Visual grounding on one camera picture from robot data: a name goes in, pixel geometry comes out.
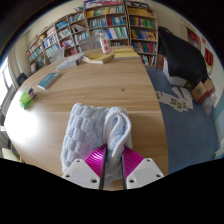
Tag cardboard box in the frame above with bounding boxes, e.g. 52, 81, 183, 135
203, 77, 216, 98
190, 80, 208, 105

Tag papers on floor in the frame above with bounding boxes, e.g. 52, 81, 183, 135
154, 86, 194, 113

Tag wide grey mesh chair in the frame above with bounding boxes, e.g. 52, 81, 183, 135
78, 35, 103, 53

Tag green plastic container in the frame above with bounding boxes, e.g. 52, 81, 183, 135
18, 87, 34, 110

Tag small grey mesh chair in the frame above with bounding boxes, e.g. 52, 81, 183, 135
49, 46, 66, 64

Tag small wall shelf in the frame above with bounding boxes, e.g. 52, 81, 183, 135
185, 26, 203, 51

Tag yellow book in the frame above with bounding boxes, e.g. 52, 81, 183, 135
81, 52, 115, 65

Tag red wall poster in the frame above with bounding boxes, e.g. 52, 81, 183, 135
203, 47, 214, 68

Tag white waffle-textured towel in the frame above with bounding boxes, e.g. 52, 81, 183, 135
60, 102, 133, 186

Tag white bottle with red label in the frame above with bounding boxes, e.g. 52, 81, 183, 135
99, 32, 113, 55

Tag black cloth cover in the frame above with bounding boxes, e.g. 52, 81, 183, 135
157, 26, 209, 88

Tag yellow folder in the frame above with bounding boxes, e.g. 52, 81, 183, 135
111, 46, 141, 61

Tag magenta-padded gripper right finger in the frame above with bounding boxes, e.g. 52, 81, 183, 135
121, 144, 165, 190

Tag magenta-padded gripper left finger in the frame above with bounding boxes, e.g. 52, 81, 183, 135
61, 144, 108, 190

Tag white box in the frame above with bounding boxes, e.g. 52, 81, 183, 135
162, 58, 188, 88

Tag grey book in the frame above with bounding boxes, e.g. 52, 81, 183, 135
56, 53, 86, 72

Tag dark office chair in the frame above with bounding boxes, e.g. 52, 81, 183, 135
15, 72, 29, 88

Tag teal book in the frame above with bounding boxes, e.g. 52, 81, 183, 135
36, 71, 62, 91

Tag yellow-green chair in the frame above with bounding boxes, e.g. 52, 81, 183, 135
1, 147, 21, 163

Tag wooden bookshelf unit with books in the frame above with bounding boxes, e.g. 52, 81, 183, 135
25, 0, 159, 74

